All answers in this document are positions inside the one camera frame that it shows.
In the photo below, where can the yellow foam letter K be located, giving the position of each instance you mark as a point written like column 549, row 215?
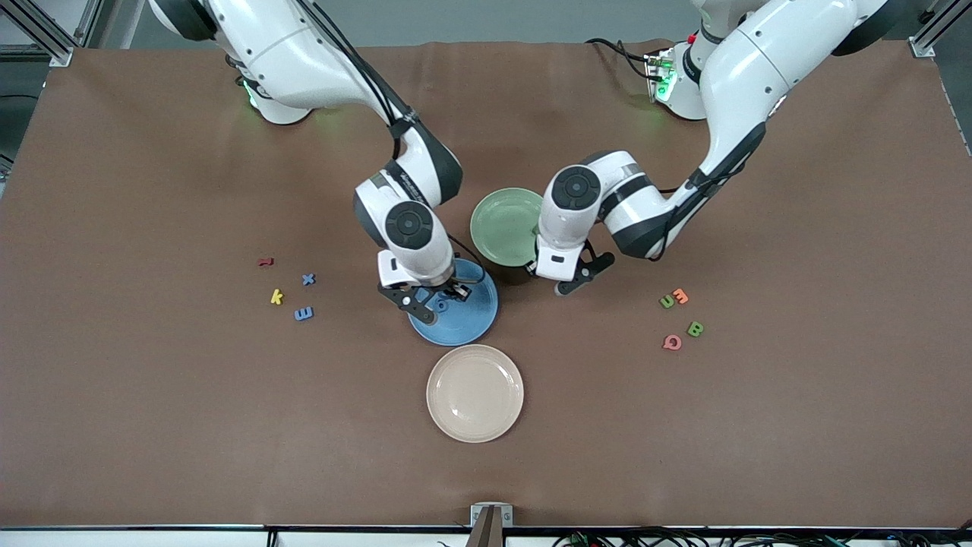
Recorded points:
column 276, row 297

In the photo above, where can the white table edge rail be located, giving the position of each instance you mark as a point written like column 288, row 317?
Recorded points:
column 152, row 539

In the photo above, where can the aluminium frame post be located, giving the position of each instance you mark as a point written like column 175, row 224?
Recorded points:
column 923, row 47
column 59, row 55

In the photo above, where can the blue plate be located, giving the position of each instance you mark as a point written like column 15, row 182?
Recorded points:
column 463, row 327

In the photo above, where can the blue foam letter E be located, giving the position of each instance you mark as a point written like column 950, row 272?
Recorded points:
column 304, row 313

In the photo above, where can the grey metal mount bracket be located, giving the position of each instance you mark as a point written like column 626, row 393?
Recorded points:
column 491, row 515

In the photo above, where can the blue foam digit six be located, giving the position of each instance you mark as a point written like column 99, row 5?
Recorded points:
column 437, row 306

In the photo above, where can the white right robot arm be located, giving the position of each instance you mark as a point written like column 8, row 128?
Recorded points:
column 288, row 45

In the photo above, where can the green foam letter B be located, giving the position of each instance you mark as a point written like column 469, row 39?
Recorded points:
column 695, row 329

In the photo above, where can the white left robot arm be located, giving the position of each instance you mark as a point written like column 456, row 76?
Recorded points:
column 744, row 68

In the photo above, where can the orange foam letter E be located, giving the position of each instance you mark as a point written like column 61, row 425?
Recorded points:
column 680, row 295

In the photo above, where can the green foam letter U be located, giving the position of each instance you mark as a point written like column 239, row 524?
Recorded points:
column 663, row 304

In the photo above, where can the beige plate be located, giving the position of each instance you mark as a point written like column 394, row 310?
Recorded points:
column 474, row 393

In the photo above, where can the green plate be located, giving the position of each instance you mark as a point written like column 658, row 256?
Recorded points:
column 501, row 224

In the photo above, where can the pink foam letter Q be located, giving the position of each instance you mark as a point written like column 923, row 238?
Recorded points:
column 665, row 343

